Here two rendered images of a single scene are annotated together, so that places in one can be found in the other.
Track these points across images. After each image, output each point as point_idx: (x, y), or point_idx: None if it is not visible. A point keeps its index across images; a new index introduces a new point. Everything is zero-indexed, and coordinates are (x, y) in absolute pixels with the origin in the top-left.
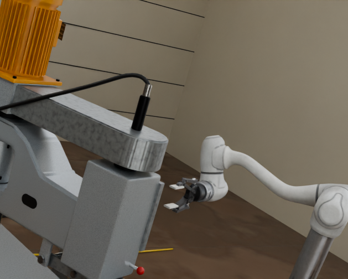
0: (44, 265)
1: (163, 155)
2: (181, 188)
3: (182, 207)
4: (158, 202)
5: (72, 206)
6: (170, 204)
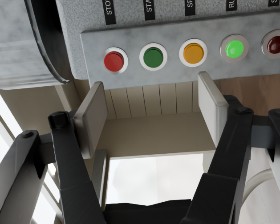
0: None
1: (34, 86)
2: (97, 143)
3: None
4: (148, 85)
5: None
6: (205, 100)
